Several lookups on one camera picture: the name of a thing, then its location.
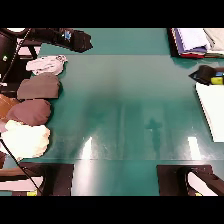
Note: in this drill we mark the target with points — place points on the cream white garment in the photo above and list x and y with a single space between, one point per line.
25 140

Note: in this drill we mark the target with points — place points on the reddish brown garment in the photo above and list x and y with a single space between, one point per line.
30 112

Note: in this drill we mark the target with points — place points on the blue garment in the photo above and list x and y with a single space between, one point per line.
191 41

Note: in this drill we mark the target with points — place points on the black garment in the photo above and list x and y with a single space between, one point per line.
172 41

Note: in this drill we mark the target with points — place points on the pale patterned garment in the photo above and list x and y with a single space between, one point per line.
46 64

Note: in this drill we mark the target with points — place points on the red garment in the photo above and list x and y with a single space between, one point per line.
193 56

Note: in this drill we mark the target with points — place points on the white shirt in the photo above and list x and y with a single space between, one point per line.
213 110

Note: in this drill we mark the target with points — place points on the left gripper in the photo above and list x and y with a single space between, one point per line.
81 40

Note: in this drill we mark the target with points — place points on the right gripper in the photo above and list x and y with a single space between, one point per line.
208 74

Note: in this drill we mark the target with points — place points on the pale beige garment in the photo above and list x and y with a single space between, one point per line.
216 40

